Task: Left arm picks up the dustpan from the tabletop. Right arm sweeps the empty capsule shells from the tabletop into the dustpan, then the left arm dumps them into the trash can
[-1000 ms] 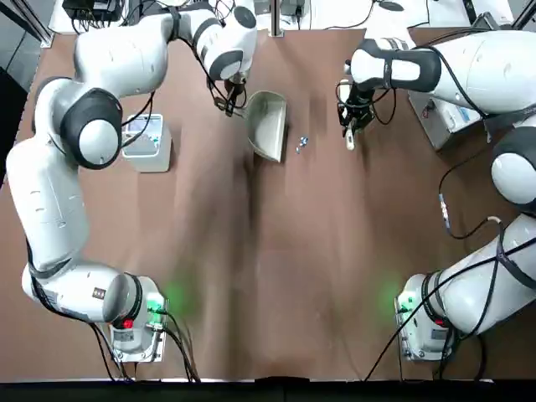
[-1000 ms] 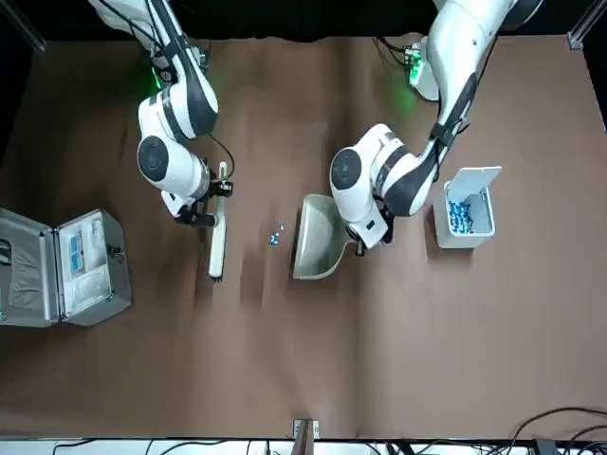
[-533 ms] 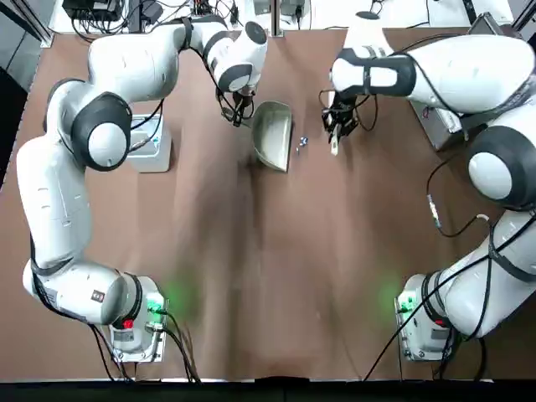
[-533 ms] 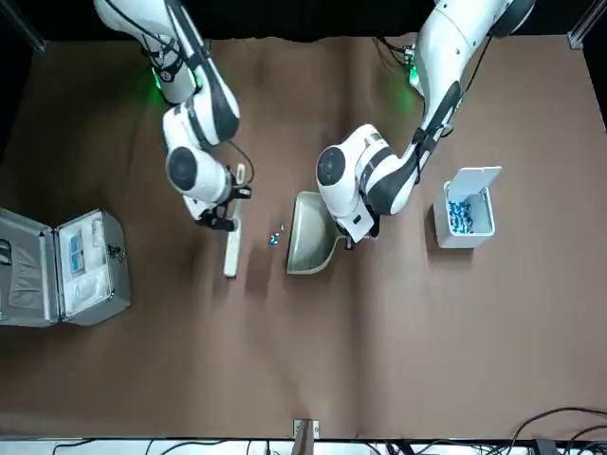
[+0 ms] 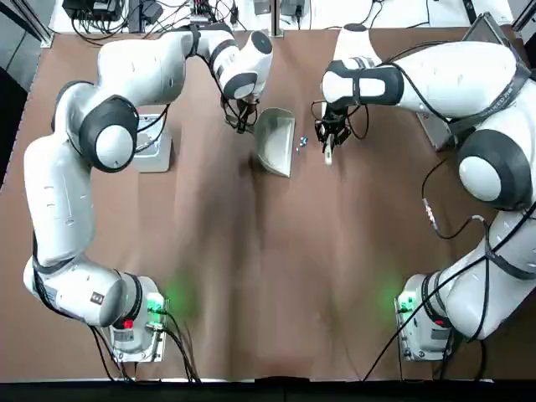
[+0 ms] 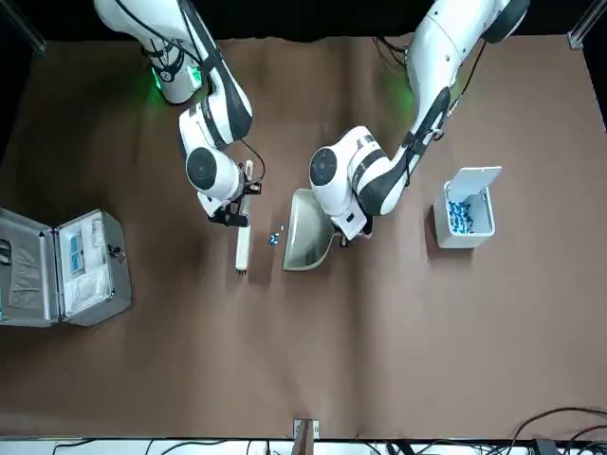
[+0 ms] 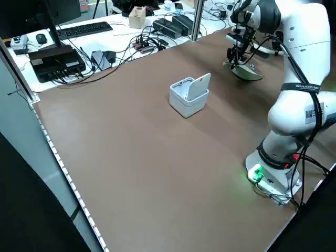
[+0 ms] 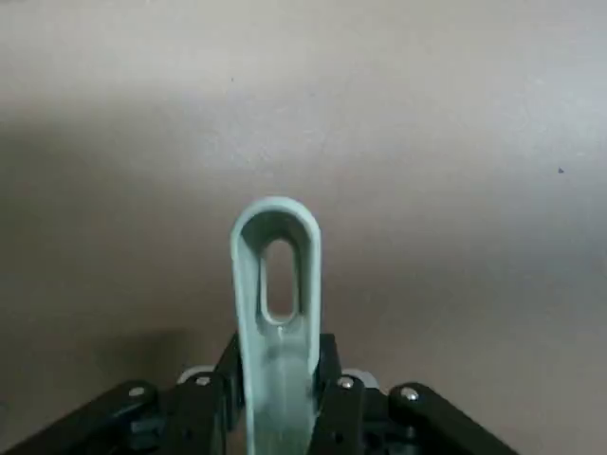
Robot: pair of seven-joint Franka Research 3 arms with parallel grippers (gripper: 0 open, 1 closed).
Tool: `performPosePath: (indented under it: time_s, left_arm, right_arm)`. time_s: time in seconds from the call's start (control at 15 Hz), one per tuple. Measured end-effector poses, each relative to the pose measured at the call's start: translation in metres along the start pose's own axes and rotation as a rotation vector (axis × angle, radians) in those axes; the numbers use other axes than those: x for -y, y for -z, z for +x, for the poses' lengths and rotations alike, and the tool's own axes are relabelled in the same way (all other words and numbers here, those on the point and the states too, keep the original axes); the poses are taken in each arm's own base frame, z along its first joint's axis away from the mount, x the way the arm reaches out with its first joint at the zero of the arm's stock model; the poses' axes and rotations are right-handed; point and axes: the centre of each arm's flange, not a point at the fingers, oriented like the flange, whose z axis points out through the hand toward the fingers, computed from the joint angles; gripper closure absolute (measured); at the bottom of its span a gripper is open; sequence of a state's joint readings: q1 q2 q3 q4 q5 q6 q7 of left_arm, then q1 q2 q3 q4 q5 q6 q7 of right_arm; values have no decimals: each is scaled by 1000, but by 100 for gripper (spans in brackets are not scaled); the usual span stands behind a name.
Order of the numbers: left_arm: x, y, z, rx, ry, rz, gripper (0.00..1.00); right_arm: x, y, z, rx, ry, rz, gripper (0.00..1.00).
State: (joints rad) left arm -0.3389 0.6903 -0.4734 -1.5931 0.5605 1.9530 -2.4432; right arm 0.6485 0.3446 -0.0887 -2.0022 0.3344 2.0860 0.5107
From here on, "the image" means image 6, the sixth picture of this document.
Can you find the white hand brush black bristles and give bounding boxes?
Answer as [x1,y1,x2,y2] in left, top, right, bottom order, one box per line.
[234,159,254,277]

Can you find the pale green plastic dustpan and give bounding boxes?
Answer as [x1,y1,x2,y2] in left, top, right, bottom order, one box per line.
[282,188,334,273]

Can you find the blue white capsule pile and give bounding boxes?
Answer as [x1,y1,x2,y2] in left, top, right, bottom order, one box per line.
[447,198,476,236]

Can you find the white flip-lid trash can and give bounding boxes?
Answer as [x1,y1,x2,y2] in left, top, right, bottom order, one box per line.
[432,165,504,250]

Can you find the blue white medicine box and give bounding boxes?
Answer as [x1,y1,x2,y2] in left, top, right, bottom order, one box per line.
[69,232,87,277]

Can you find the silver aluminium case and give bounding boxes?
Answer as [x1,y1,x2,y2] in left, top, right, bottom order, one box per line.
[0,206,134,329]

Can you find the aluminium post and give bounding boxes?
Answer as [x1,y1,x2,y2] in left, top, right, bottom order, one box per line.
[292,417,321,455]

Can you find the black cable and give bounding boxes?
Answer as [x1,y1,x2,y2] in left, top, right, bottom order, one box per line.
[513,405,607,447]

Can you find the aluminium frame profile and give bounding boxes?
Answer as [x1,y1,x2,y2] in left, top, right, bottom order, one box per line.
[566,13,607,49]
[0,0,47,59]

